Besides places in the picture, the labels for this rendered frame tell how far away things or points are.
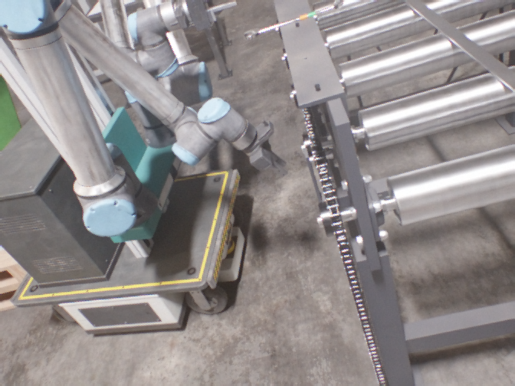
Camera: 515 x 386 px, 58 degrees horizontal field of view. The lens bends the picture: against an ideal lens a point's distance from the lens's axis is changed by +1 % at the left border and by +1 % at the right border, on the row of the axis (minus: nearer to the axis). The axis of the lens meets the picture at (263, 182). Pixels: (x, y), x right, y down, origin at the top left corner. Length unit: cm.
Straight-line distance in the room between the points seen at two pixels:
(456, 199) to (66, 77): 95
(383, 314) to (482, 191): 45
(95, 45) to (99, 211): 46
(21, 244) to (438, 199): 158
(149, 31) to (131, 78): 25
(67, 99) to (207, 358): 120
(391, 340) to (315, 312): 60
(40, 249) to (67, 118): 86
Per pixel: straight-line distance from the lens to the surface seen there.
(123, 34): 176
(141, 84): 142
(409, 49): 155
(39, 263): 212
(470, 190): 106
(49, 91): 127
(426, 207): 104
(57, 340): 251
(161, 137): 199
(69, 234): 190
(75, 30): 137
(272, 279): 213
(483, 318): 151
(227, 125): 136
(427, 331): 149
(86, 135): 133
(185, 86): 189
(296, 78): 98
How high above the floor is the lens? 162
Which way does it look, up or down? 38 degrees down
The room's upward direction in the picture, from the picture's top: 22 degrees counter-clockwise
